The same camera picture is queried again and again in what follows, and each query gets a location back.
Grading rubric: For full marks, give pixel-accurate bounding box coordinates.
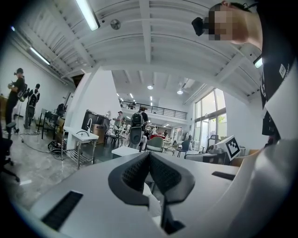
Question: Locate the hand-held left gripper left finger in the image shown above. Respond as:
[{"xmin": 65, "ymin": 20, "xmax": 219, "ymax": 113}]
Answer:
[{"xmin": 108, "ymin": 152, "xmax": 151, "ymax": 207}]

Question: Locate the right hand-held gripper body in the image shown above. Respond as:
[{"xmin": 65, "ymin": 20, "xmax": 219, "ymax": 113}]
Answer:
[{"xmin": 205, "ymin": 135, "xmax": 242, "ymax": 164}]

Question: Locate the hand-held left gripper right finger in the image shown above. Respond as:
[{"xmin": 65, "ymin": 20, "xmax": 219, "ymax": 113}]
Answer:
[{"xmin": 149, "ymin": 151, "xmax": 196, "ymax": 235}]

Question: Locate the white table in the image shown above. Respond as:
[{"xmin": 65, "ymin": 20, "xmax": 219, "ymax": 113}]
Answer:
[{"xmin": 111, "ymin": 145, "xmax": 141, "ymax": 159}]

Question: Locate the blue chair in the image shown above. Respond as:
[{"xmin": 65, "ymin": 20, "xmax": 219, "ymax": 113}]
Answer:
[{"xmin": 177, "ymin": 139, "xmax": 192, "ymax": 159}]

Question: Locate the large glass window front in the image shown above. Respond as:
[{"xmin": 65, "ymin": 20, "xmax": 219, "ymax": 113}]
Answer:
[{"xmin": 194, "ymin": 88, "xmax": 228, "ymax": 152}]

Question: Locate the black mesh chair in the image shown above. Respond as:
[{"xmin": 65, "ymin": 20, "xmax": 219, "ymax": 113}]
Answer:
[{"xmin": 129, "ymin": 126, "xmax": 143, "ymax": 150}]

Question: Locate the green upholstered chair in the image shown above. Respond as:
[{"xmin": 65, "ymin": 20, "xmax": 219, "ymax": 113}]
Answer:
[{"xmin": 146, "ymin": 136, "xmax": 165, "ymax": 153}]

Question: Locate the cardboard box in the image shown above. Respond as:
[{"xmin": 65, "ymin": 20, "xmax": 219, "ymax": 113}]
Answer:
[{"xmin": 91, "ymin": 124, "xmax": 106, "ymax": 145}]

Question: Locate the steel sink table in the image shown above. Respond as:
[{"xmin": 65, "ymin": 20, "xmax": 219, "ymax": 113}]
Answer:
[{"xmin": 61, "ymin": 118, "xmax": 100, "ymax": 170}]

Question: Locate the black cabinet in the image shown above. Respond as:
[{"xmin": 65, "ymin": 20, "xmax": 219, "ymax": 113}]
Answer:
[{"xmin": 84, "ymin": 109, "xmax": 112, "ymax": 140}]

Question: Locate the black balcony railing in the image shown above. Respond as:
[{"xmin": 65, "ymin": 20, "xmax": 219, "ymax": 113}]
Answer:
[{"xmin": 119, "ymin": 100, "xmax": 188, "ymax": 120}]

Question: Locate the small ceiling lamp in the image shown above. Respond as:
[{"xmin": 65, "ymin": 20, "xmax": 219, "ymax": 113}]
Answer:
[{"xmin": 253, "ymin": 56, "xmax": 264, "ymax": 69}]

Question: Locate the black office chair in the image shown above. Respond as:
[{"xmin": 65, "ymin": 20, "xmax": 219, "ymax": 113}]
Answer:
[{"xmin": 0, "ymin": 122, "xmax": 21, "ymax": 183}]

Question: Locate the person's head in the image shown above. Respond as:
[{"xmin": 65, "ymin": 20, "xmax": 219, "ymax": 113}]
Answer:
[{"xmin": 208, "ymin": 0, "xmax": 263, "ymax": 46}]

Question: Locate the long ceiling tube light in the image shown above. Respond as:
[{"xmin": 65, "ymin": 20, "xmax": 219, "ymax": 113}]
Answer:
[
  {"xmin": 74, "ymin": 0, "xmax": 101, "ymax": 32},
  {"xmin": 28, "ymin": 46, "xmax": 51, "ymax": 66}
]

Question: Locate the bundle of floor cables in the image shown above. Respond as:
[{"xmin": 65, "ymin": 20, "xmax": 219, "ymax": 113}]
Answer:
[{"xmin": 47, "ymin": 140, "xmax": 63, "ymax": 154}]

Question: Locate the black metal frame table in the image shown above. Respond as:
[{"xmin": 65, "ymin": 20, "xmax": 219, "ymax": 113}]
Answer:
[{"xmin": 36, "ymin": 108, "xmax": 61, "ymax": 140}]

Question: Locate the black head-worn camera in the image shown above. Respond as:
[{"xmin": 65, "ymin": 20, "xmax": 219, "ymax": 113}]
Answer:
[{"xmin": 191, "ymin": 16, "xmax": 210, "ymax": 37}]

